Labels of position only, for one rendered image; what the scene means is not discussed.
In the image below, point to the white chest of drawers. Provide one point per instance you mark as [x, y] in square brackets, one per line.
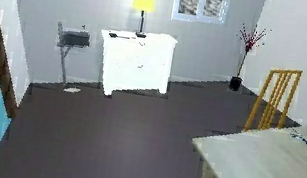
[135, 64]

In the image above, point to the black flat remote control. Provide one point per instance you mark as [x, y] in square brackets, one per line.
[115, 35]

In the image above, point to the white round plate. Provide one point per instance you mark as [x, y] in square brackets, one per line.
[71, 89]

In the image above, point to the red twig plant black pot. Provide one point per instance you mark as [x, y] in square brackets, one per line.
[236, 83]

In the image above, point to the yellow shade table lamp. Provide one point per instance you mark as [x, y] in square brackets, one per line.
[143, 3]

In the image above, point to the grey box on stand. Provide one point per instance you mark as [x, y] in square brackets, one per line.
[74, 38]

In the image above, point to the white framed window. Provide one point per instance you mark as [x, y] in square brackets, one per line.
[201, 1]

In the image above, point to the yellow wooden slatted chair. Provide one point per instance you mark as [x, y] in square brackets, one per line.
[290, 94]

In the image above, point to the pale wooden table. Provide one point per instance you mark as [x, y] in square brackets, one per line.
[270, 175]

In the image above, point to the blue and grey key bunch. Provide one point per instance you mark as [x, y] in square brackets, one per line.
[304, 140]

